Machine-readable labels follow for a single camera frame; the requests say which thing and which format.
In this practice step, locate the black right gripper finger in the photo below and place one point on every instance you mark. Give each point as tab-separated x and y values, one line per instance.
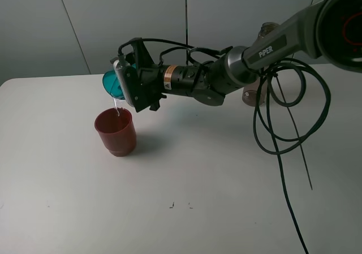
155	104

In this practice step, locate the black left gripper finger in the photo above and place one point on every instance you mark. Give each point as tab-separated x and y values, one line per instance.
139	56

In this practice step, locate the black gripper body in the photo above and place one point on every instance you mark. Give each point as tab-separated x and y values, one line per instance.
152	83

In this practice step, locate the teal transparent plastic cup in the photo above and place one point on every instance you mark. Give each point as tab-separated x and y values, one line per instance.
111	85

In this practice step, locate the brown transparent water bottle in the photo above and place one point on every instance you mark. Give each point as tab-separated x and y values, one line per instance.
249	96

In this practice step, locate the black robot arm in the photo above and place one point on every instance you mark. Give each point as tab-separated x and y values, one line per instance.
329	28

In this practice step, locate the red plastic cup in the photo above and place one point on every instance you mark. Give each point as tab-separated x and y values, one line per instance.
116	130

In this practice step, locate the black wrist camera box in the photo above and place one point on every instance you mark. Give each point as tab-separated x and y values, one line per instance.
128	81

